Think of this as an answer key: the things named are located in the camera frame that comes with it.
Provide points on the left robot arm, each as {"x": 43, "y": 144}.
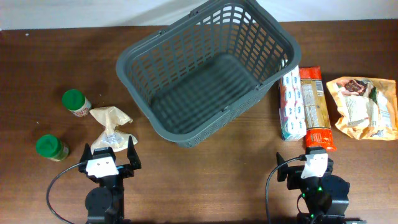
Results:
{"x": 105, "y": 203}

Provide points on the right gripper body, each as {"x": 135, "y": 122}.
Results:
{"x": 296, "y": 182}

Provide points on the orange cracker package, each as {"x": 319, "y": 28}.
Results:
{"x": 317, "y": 119}

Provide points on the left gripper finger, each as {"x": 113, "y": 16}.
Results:
{"x": 132, "y": 155}
{"x": 87, "y": 154}

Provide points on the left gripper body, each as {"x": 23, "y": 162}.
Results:
{"x": 117, "y": 182}

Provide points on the orange snack bag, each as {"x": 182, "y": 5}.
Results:
{"x": 368, "y": 107}

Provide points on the tissue pocket pack bundle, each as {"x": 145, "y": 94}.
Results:
{"x": 291, "y": 108}

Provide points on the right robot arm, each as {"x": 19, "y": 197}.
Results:
{"x": 325, "y": 195}

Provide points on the grey plastic basket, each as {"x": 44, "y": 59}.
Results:
{"x": 196, "y": 75}

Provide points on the green lid spice jar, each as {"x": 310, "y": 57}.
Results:
{"x": 76, "y": 102}

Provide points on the beige powder bag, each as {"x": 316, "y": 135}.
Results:
{"x": 111, "y": 117}

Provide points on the green lid herb jar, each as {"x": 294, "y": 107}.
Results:
{"x": 51, "y": 147}

